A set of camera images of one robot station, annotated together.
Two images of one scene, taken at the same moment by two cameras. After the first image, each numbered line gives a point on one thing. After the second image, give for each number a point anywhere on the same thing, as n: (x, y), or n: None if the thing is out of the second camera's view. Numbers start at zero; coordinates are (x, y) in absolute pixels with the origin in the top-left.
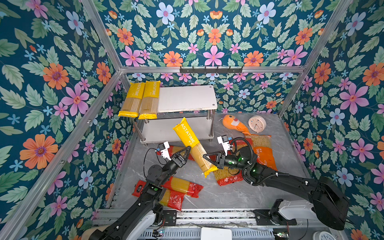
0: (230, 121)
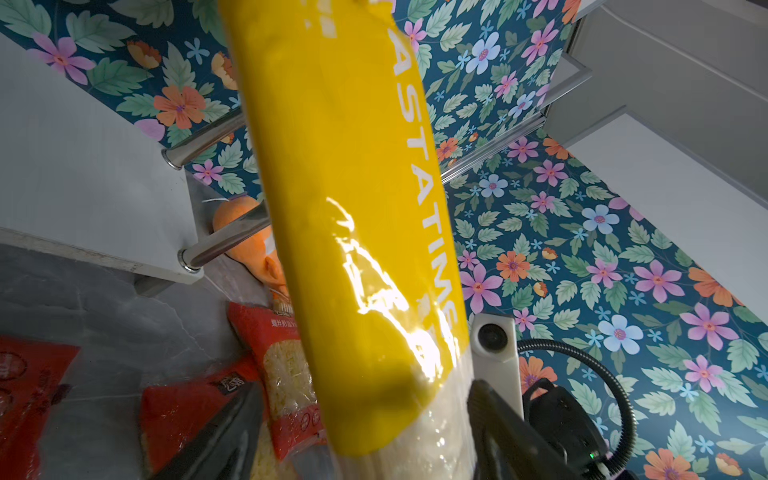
0: (260, 254)
